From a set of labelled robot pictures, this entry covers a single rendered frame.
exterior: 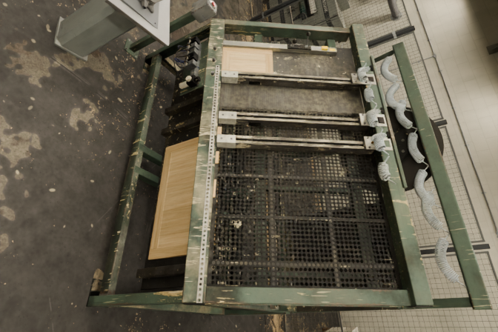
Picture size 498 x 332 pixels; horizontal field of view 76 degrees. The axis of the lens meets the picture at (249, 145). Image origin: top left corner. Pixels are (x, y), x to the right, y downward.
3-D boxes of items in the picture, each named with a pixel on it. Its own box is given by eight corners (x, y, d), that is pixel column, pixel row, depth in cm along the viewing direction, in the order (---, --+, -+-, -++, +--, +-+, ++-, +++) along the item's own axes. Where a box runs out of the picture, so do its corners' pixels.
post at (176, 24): (130, 44, 296) (193, 9, 263) (135, 48, 301) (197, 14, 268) (128, 49, 293) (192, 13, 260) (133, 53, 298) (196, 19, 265)
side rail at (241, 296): (207, 288, 177) (206, 286, 168) (398, 292, 184) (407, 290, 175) (205, 304, 173) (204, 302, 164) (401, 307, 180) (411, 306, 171)
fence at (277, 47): (223, 44, 266) (223, 40, 263) (334, 51, 273) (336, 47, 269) (223, 47, 264) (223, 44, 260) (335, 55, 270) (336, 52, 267)
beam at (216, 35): (210, 28, 284) (210, 18, 274) (224, 29, 284) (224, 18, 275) (183, 304, 172) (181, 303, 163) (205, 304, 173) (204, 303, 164)
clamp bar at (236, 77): (221, 74, 249) (221, 51, 228) (369, 83, 256) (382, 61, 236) (221, 84, 244) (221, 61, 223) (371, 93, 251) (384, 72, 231)
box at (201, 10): (191, 4, 263) (208, -6, 255) (200, 15, 271) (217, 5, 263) (190, 13, 257) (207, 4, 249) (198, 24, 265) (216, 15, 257)
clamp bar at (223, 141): (217, 137, 220) (217, 117, 199) (384, 145, 228) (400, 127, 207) (216, 150, 215) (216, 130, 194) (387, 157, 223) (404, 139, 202)
